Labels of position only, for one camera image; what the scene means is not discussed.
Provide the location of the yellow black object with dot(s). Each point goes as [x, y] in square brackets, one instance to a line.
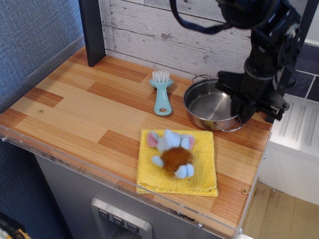
[7, 231]

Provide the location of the white ribbed cabinet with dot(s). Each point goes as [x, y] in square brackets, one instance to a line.
[291, 162]

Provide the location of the silver dispenser panel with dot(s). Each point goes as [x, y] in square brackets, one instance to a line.
[115, 223]

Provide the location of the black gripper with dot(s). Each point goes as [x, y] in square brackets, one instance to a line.
[249, 95]

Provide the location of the blue plush elephant toy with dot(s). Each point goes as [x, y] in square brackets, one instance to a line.
[175, 157]

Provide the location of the black right shelf post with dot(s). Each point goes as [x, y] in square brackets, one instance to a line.
[289, 70]

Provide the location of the clear acrylic edge guard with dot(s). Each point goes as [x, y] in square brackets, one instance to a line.
[75, 183]

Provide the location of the black left shelf post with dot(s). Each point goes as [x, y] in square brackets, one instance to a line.
[92, 30]

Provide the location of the light blue brush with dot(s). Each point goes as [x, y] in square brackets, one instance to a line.
[160, 81]

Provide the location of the yellow folded cloth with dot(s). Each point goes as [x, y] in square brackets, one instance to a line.
[151, 178]

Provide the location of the black shelf post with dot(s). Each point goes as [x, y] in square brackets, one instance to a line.
[289, 70]
[92, 30]

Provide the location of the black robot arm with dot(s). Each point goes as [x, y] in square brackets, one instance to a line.
[275, 44]

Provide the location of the silver steel pot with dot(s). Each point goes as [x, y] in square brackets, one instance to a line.
[208, 107]

